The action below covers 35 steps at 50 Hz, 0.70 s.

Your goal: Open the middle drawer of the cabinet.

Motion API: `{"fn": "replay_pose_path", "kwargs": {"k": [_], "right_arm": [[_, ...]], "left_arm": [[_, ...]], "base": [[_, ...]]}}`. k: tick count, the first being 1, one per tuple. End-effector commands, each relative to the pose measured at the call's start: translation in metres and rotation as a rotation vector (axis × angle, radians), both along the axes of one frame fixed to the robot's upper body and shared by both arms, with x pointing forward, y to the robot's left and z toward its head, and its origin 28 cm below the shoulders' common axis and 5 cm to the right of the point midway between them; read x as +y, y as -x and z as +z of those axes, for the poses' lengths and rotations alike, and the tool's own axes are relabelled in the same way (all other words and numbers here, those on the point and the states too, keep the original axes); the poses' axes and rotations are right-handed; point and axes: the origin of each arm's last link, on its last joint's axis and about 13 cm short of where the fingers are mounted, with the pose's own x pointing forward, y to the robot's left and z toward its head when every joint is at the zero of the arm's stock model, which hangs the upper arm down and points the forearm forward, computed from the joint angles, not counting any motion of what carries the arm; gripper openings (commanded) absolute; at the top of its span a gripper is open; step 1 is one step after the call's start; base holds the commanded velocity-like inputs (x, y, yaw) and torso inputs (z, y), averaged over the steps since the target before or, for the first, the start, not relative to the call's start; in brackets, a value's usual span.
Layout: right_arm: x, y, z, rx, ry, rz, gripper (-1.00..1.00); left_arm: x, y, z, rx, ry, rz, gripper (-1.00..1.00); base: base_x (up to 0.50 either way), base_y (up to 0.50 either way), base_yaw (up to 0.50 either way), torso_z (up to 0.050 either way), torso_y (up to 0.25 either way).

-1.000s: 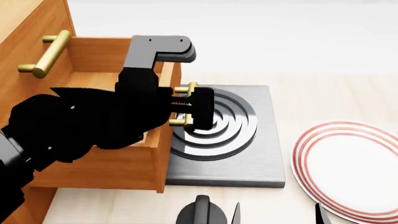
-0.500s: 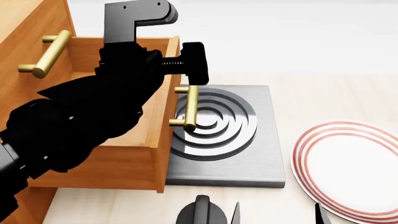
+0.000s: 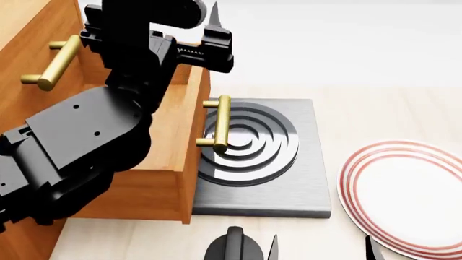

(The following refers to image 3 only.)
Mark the grey square stove plate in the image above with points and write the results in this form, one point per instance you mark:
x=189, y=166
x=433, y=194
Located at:
x=307, y=168

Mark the dark ringed stove burner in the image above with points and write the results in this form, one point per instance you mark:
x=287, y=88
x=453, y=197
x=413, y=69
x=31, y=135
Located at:
x=278, y=140

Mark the wooden cabinet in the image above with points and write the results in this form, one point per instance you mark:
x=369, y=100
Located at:
x=25, y=243

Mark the white plate with red rings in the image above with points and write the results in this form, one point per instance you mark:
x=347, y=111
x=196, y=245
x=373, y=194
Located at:
x=408, y=195

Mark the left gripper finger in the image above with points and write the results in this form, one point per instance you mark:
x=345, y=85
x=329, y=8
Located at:
x=94, y=29
x=217, y=48

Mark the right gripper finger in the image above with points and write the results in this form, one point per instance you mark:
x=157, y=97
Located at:
x=274, y=250
x=371, y=250

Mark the closed wooden drawer front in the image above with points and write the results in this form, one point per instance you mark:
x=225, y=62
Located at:
x=21, y=62

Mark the open wooden drawer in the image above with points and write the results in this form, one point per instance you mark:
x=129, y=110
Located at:
x=173, y=130

